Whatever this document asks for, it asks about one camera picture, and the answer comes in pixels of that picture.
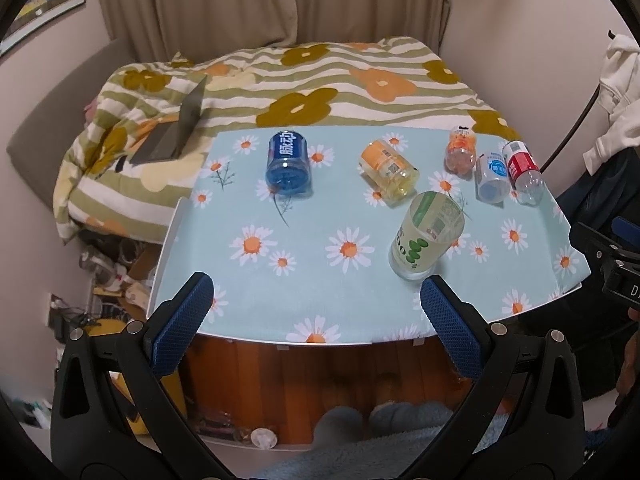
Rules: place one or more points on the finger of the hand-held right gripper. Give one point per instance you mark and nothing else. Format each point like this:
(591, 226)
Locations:
(597, 240)

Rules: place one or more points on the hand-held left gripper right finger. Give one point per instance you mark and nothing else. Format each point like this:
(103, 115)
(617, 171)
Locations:
(450, 330)

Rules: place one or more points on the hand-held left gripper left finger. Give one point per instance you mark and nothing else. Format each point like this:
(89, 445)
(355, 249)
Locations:
(182, 327)

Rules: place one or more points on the green label clear cup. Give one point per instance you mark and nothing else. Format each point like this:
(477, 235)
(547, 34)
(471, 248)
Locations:
(425, 240)

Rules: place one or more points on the red label clear cup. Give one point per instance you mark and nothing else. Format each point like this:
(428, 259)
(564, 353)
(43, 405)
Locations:
(521, 165)

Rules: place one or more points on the white cup with blue label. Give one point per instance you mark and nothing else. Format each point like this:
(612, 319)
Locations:
(492, 175)

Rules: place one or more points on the small orange print cup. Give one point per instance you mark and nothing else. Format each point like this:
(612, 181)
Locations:
(460, 152)

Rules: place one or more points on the orange label yellow cup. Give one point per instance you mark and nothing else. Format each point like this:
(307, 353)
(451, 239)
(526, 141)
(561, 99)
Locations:
(387, 167)

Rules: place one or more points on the blue label plastic cup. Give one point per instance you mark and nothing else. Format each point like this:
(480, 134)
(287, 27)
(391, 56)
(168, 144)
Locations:
(287, 162)

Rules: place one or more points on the person's right hand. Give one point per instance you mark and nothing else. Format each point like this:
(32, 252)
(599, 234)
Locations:
(631, 360)

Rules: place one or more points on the yellow bag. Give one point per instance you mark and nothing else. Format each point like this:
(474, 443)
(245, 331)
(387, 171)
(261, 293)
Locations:
(116, 325)

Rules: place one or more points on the grey fuzzy slipper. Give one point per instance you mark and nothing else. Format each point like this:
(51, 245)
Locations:
(340, 425)
(400, 412)

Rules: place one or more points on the clutter of shoes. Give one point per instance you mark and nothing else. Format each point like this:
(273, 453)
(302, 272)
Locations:
(107, 265)

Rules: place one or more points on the daisy print blue tablecloth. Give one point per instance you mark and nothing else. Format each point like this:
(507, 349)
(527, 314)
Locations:
(310, 285)

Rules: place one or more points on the clear round lid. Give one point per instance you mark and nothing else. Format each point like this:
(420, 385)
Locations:
(263, 438)

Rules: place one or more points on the white garment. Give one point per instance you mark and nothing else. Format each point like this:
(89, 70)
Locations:
(620, 85)

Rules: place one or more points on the grey fleece pants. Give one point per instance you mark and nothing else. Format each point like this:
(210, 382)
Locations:
(310, 465)

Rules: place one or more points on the grey laptop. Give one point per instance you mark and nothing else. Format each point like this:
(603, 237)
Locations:
(170, 135)

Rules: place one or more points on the grey upholstered headboard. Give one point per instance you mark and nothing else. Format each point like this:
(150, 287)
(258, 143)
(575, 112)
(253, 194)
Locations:
(50, 125)

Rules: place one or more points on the flower striped blanket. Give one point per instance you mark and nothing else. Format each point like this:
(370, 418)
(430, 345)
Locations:
(350, 85)

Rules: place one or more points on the beige curtain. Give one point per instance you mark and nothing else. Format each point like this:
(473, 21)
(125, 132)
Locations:
(250, 0)

